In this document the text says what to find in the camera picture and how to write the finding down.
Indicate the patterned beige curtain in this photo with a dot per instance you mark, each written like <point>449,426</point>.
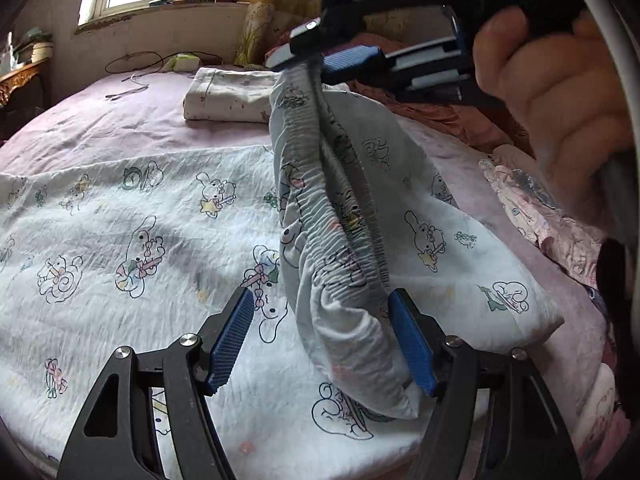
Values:
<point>260,25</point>

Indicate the person's right hand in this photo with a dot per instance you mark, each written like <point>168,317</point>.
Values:
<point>560,100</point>

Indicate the folded white printed cloth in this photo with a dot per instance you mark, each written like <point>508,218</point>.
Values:
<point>225,95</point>

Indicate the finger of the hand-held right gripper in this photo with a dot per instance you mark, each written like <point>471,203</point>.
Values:
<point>310,35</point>
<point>355,60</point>

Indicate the flat blue item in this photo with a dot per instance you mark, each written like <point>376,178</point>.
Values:
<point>162,2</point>

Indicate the white cartoon print pants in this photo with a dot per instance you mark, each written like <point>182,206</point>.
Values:
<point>125,210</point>

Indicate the stack of books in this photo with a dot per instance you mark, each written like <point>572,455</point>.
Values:
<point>37,50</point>

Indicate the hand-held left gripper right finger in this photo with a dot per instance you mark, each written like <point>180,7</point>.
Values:
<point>412,345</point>

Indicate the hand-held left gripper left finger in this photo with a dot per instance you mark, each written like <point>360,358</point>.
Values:
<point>230,345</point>

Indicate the pink floral pillow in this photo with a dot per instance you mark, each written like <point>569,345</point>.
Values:
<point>540,210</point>

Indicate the pink quilt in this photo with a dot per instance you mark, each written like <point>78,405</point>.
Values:
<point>425,115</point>

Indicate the carved wooden desk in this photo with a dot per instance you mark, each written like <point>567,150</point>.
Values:
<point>20,77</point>

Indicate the bed with pink sheet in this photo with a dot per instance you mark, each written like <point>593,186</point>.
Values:
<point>75,125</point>

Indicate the green and white box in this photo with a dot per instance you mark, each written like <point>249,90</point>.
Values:
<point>182,61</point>

